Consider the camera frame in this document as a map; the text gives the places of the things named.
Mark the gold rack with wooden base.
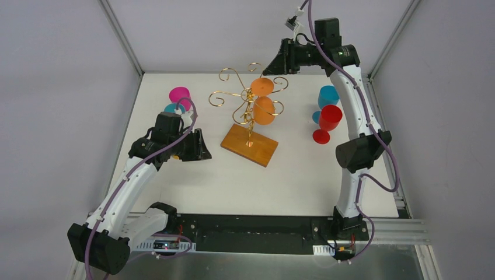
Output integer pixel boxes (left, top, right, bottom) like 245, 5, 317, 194
208, 68, 289, 167

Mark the orange wine glass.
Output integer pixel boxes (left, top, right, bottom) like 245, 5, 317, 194
251, 78, 275, 125

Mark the teal wine glass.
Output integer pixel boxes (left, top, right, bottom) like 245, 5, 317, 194
163, 103, 186, 115

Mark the blue wine glass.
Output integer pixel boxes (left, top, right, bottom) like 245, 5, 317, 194
312, 85, 340, 124

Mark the pink wine glass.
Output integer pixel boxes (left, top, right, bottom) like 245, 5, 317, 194
169, 86, 191, 111

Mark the red wine glass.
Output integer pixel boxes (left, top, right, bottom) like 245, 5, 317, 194
312, 104, 343, 145

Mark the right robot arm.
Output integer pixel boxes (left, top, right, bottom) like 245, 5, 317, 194
263, 18, 392, 239

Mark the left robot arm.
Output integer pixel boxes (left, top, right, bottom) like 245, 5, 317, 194
67, 110, 212, 279

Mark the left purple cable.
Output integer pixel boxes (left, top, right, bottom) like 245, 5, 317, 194
83, 96, 198, 280

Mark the purple cable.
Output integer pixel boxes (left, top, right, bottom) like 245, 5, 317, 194
83, 96, 198, 280
299, 0, 400, 264

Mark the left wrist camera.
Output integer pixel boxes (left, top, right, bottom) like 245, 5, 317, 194
181, 110, 195, 129

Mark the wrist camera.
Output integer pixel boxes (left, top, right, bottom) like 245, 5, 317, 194
181, 110, 195, 129
285, 6, 304, 40

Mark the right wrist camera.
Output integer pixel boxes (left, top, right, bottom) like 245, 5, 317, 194
285, 6, 304, 40

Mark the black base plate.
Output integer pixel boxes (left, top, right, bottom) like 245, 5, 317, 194
161, 213, 369, 255

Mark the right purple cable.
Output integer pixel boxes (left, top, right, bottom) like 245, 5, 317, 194
299, 0, 400, 264

